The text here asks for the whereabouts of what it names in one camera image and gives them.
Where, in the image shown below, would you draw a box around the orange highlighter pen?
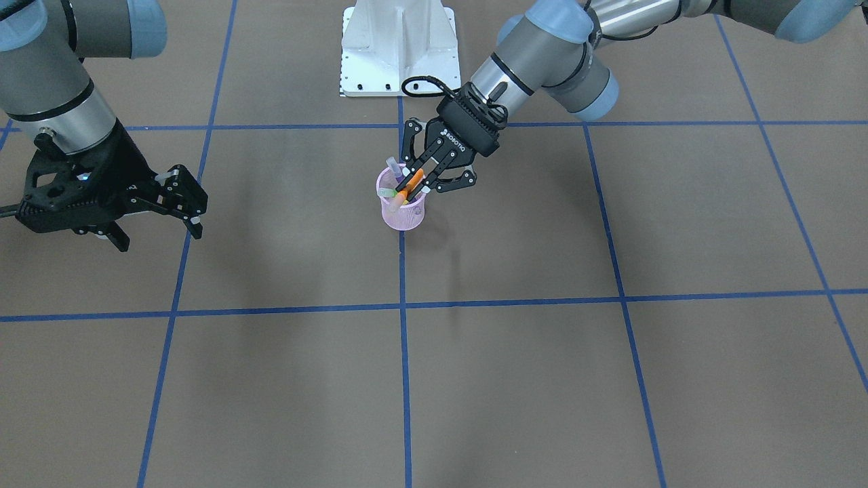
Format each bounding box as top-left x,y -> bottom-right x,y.
394,169 -> 425,207

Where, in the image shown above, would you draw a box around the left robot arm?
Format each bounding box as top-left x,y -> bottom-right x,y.
396,1 -> 866,201

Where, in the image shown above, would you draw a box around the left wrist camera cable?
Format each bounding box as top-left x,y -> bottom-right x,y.
400,75 -> 462,99

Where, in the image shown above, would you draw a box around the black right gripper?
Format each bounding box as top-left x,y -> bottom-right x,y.
15,121 -> 208,252

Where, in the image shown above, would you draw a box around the pink mesh pen holder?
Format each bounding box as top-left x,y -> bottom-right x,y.
376,167 -> 427,231

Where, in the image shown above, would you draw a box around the purple highlighter pen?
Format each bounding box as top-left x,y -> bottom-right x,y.
387,157 -> 404,183

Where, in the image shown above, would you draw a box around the white pedestal column base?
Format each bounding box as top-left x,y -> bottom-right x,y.
339,1 -> 462,97

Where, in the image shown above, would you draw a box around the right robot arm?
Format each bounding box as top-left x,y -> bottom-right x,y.
1,1 -> 208,252

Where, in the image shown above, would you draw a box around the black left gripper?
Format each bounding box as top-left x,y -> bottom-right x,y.
397,85 -> 509,197

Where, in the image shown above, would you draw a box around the blue tape grid lines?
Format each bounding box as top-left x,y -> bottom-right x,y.
2,1 -> 866,487

